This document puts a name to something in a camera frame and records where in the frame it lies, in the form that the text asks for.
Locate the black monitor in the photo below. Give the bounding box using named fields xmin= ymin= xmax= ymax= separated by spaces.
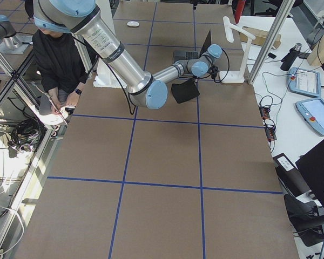
xmin=296 ymin=139 xmax=324 ymax=207

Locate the white desk lamp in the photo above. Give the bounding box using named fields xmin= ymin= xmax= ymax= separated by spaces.
xmin=219 ymin=16 xmax=255 ymax=84

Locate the white computer mouse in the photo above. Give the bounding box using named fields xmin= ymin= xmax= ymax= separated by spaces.
xmin=127 ymin=21 xmax=140 ymax=28

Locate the black water bottle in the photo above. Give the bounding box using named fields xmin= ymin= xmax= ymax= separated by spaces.
xmin=280 ymin=43 xmax=302 ymax=71

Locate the blue teach pendant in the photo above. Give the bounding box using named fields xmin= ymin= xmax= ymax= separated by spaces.
xmin=287 ymin=67 xmax=321 ymax=97
xmin=295 ymin=97 xmax=324 ymax=136

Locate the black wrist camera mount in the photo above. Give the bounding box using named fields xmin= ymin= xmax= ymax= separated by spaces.
xmin=208 ymin=65 xmax=218 ymax=80

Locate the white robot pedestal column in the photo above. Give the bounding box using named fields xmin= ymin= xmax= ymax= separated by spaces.
xmin=94 ymin=0 xmax=127 ymax=88

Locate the orange black cable hub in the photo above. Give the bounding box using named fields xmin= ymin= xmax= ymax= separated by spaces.
xmin=259 ymin=106 xmax=276 ymax=142

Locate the lower blue teach pendant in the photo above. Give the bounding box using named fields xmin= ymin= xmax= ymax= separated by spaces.
xmin=295 ymin=97 xmax=324 ymax=136

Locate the red fire extinguisher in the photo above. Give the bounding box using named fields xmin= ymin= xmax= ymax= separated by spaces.
xmin=234 ymin=0 xmax=246 ymax=24

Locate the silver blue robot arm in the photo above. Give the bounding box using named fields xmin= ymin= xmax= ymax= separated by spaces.
xmin=0 ymin=15 xmax=32 ymax=54
xmin=33 ymin=0 xmax=222 ymax=110

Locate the aluminium frame post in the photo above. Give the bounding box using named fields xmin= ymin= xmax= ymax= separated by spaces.
xmin=247 ymin=0 xmax=295 ymax=85

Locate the person in black sweater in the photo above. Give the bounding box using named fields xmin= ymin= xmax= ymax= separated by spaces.
xmin=24 ymin=0 xmax=89 ymax=130

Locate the grey laptop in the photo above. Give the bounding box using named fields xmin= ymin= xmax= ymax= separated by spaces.
xmin=173 ymin=30 xmax=212 ymax=63

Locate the cardboard box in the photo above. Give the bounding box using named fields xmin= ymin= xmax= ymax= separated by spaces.
xmin=242 ymin=26 xmax=281 ymax=49

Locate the upper blue teach pendant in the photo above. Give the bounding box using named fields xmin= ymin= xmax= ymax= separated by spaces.
xmin=287 ymin=67 xmax=321 ymax=97

